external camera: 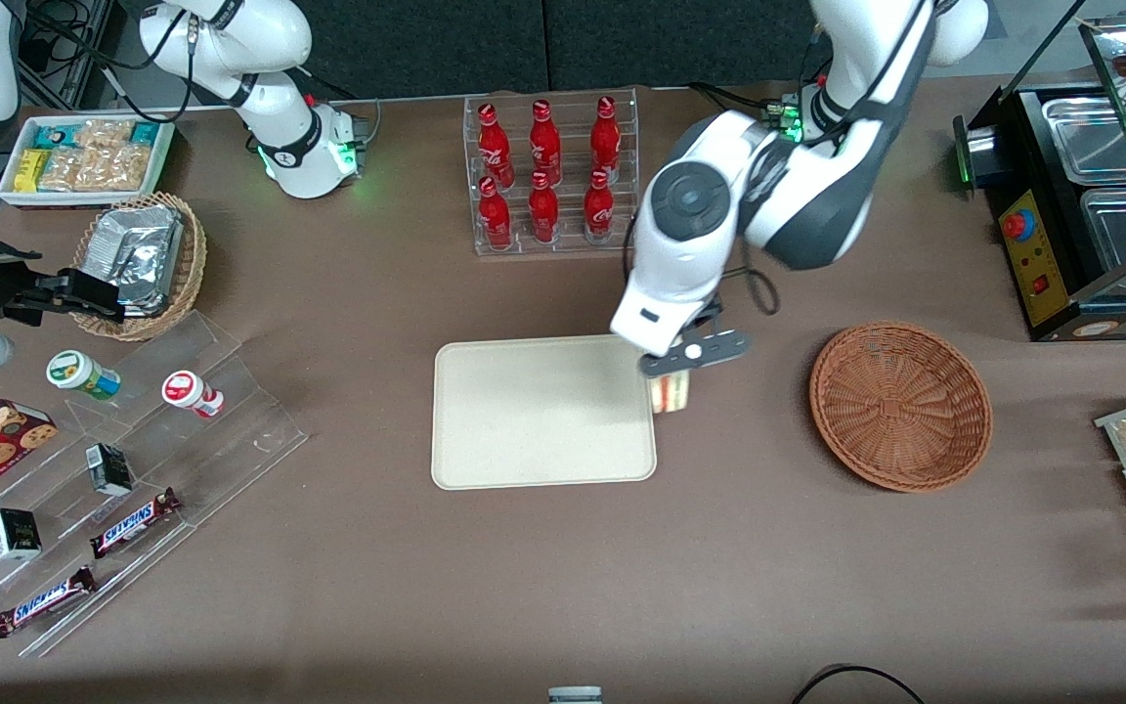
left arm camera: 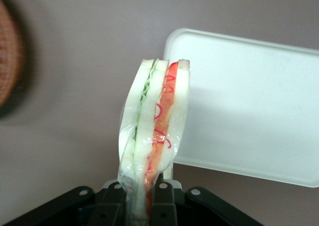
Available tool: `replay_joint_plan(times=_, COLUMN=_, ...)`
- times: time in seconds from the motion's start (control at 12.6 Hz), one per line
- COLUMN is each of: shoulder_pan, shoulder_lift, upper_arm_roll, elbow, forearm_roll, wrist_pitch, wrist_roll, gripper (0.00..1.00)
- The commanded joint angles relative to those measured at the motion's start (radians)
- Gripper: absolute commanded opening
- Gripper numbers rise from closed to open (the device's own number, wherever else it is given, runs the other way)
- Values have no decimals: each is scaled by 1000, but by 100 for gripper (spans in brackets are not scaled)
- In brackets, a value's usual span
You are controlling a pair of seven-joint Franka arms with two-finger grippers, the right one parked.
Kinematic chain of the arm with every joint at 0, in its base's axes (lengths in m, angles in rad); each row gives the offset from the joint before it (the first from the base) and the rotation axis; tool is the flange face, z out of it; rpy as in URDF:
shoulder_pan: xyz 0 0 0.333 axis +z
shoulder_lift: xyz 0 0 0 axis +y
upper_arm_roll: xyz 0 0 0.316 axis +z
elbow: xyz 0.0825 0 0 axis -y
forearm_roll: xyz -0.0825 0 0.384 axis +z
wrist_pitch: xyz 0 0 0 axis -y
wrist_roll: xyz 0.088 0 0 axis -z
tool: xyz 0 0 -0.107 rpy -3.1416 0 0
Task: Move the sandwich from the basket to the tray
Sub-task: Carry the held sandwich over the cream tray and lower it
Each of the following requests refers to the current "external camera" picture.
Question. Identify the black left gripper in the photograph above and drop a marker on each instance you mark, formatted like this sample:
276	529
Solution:
710	312

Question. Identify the triangle sandwich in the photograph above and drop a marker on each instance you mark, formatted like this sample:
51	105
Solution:
672	393

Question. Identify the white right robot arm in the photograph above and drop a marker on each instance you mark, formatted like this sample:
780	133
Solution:
270	49

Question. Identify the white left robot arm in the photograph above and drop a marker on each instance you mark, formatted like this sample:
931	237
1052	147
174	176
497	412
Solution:
680	264

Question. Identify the light wicker basket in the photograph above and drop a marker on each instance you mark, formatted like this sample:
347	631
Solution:
194	264

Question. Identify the white rectangular snack tray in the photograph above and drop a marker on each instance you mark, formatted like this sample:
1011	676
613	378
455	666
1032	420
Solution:
8	194

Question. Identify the cream plastic tray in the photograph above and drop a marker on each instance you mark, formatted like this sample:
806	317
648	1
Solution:
543	411

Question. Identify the brown round wicker basket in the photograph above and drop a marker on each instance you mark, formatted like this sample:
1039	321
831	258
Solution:
900	406

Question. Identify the silver foil bag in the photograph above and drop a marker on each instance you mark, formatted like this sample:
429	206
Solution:
148	301
133	249

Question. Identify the green lid cup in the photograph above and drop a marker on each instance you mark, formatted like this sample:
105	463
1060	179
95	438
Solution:
74	372

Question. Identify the red lid cup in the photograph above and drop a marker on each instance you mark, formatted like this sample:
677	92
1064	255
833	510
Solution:
184	389

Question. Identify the clear cracker bag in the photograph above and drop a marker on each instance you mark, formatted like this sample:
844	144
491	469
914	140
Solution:
104	134
118	168
66	168

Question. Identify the yellow snack pack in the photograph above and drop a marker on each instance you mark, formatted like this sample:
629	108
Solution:
30	169

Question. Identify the red cola bottle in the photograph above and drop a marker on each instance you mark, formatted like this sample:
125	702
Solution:
544	145
599	213
495	220
606	142
494	147
543	215

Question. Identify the clear acrylic bottle rack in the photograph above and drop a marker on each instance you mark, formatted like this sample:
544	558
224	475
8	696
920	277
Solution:
568	249

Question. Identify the teal snack pack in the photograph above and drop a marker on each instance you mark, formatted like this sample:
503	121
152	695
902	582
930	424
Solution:
144	133
52	135

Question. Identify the small black carton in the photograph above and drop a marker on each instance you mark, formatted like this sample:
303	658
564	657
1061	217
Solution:
109	470
14	534

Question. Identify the clear acrylic stepped display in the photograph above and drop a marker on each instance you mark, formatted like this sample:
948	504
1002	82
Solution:
231	430

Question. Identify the snickers chocolate bar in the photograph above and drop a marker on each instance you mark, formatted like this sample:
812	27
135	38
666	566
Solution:
133	524
43	602

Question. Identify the black equipment rack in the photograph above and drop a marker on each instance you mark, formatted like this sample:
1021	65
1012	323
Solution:
64	49

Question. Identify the black hot food display case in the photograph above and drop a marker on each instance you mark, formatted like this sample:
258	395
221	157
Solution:
1032	284

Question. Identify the grey object at table edge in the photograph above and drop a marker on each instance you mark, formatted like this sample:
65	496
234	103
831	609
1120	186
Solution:
575	695

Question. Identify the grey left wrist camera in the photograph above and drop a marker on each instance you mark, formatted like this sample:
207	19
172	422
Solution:
719	348

